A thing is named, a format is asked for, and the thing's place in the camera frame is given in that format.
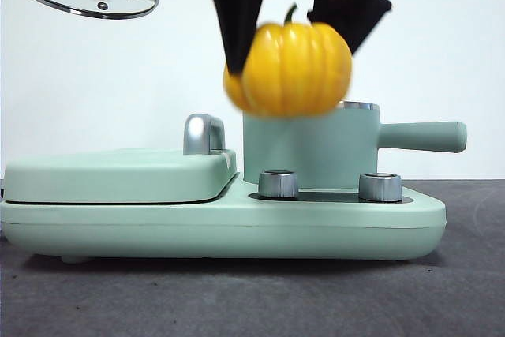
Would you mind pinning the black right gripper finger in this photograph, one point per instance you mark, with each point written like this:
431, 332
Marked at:
236, 9
355, 13

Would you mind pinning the yellow toy pumpkin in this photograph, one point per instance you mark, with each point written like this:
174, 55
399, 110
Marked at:
296, 68

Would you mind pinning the silver control knob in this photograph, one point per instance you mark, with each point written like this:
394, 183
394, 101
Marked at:
278, 185
379, 187

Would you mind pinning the mint green breakfast machine base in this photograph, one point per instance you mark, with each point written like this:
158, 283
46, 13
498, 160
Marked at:
158, 230

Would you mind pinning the mint green griddle cover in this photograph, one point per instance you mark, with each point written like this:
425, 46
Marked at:
98, 175

